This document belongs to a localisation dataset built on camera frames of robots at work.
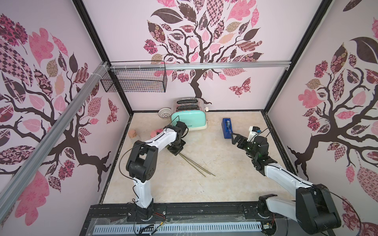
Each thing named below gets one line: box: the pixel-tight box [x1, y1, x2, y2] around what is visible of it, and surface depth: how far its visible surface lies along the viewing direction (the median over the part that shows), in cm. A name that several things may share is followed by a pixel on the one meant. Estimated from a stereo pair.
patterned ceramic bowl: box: [157, 107, 172, 119], surface depth 119 cm
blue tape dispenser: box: [221, 118, 234, 139], surface depth 106 cm
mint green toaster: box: [170, 96, 208, 131], surface depth 103 cm
